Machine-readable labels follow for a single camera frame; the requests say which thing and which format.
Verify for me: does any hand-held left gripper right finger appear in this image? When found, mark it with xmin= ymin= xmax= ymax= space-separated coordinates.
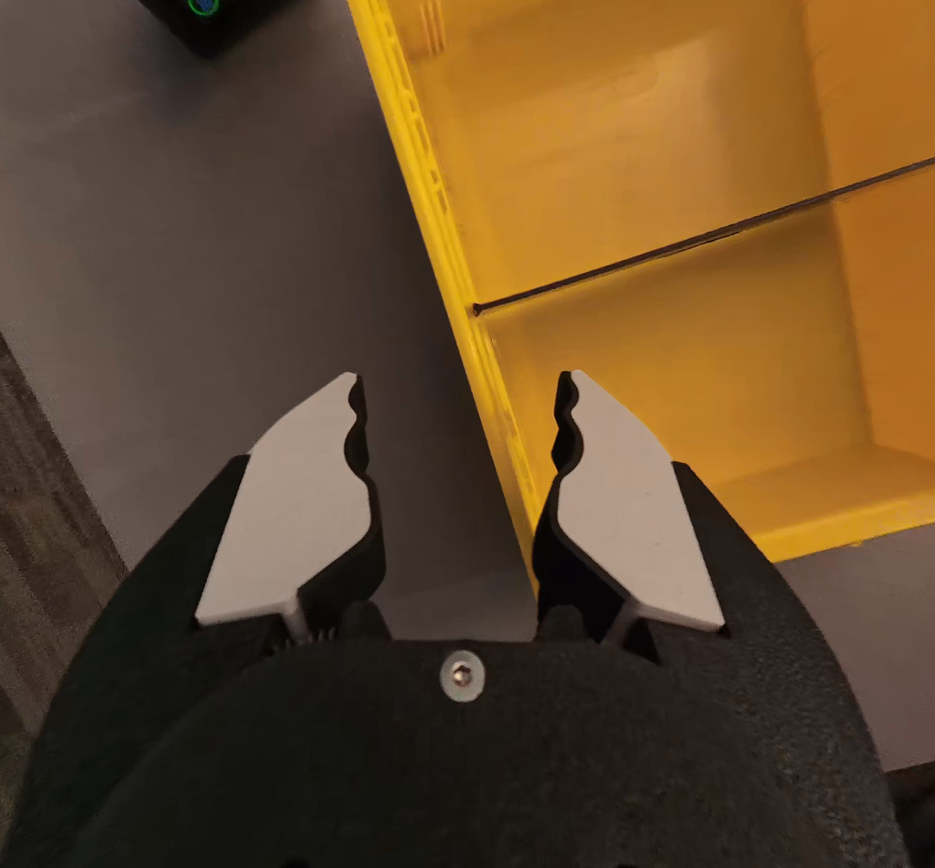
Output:
xmin=532 ymin=369 xmax=726 ymax=647

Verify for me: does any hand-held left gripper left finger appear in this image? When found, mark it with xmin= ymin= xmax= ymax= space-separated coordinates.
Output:
xmin=193 ymin=371 xmax=387 ymax=644

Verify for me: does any yellow plastic bin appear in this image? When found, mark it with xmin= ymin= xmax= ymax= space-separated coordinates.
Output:
xmin=323 ymin=0 xmax=935 ymax=587

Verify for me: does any black bin divider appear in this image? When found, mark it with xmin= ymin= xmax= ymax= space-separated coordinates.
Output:
xmin=471 ymin=158 xmax=935 ymax=319

